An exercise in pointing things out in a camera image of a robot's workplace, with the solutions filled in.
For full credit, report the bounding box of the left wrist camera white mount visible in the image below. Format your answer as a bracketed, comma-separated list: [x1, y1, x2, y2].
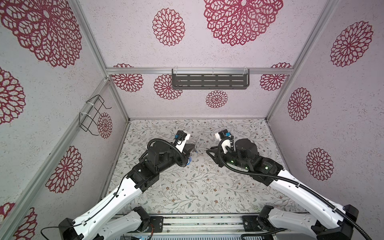
[174, 130, 191, 152]

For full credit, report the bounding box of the black corrugated cable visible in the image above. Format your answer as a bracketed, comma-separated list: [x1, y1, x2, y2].
[217, 138, 364, 240]
[146, 138, 188, 168]

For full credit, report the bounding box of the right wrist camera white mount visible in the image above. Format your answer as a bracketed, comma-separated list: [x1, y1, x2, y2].
[214, 129, 235, 154]

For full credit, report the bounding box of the dark grey wall shelf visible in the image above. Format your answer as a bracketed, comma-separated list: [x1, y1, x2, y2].
[171, 69, 250, 90]

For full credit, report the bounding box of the thin black left cable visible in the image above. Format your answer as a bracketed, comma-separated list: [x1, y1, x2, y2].
[40, 173, 128, 240]

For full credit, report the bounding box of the black corrugated left cable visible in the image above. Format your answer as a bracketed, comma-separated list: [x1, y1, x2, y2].
[146, 138, 188, 168]

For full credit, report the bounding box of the black corrugated right cable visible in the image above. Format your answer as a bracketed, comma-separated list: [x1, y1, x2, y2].
[217, 138, 364, 240]

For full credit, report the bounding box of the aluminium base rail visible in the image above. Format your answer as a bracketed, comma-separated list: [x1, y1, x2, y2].
[119, 213, 289, 240]

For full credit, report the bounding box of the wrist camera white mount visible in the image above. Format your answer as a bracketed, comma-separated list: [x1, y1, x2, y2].
[174, 130, 191, 152]
[214, 129, 235, 154]

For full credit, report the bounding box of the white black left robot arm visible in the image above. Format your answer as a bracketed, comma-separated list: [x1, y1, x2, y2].
[59, 139, 195, 240]

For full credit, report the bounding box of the black wire wall rack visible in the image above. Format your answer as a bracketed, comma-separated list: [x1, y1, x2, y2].
[78, 95, 112, 136]

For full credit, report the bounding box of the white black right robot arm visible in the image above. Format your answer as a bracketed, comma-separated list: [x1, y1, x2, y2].
[206, 137, 359, 240]

